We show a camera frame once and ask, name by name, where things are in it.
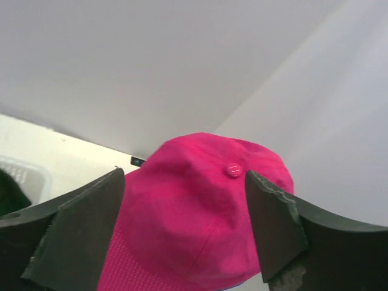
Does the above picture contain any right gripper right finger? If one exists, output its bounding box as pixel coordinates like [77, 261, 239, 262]
[245, 171, 387, 291]

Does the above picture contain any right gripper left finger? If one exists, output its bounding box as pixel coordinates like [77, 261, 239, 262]
[1, 168, 125, 290]

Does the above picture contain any dark green baseball cap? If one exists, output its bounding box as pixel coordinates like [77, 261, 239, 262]
[0, 170, 32, 216]

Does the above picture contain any clear plastic bin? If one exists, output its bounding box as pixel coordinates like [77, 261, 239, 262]
[1, 155, 52, 205]

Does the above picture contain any magenta baseball cap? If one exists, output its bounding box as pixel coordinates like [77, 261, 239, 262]
[98, 133, 294, 290]

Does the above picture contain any blue baseball cap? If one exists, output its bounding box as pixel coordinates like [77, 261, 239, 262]
[224, 282, 244, 290]

